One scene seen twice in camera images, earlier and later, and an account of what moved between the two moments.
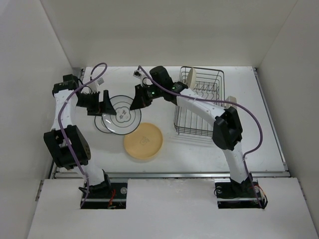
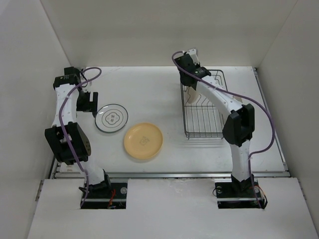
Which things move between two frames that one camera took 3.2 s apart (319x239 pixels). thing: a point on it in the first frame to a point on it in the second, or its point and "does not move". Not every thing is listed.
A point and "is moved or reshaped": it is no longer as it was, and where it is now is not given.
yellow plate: [145, 142] does not move
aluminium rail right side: [271, 122] does not move
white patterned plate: [125, 121] is moved or reshaped
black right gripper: [140, 100] to [198, 65]
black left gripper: [103, 107] to [89, 106]
